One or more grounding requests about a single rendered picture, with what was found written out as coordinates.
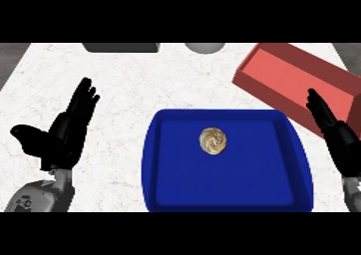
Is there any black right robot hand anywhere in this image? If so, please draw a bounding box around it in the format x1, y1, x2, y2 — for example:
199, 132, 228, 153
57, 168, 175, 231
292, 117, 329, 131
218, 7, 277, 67
305, 88, 361, 178

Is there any blue tray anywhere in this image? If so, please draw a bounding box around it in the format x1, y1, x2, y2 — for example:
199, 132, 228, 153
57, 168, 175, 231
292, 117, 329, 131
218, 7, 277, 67
141, 109, 315, 213

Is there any red cardboard box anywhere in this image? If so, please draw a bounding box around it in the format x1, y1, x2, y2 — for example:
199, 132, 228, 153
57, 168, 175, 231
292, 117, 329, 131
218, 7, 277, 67
231, 43, 361, 139

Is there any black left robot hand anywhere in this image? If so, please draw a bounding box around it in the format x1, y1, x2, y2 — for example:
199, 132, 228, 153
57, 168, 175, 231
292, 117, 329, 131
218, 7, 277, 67
9, 77, 103, 172

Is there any beige swirl cupcake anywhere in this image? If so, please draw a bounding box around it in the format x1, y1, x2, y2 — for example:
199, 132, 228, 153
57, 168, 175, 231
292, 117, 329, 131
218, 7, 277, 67
199, 127, 228, 156

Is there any grey round object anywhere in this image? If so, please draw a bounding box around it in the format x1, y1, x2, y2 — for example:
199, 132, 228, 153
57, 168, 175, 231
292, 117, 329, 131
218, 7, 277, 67
184, 43, 227, 55

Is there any dark grey rectangular block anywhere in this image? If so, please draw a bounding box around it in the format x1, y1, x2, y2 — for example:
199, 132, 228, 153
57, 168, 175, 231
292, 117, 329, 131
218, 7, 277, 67
82, 43, 163, 54

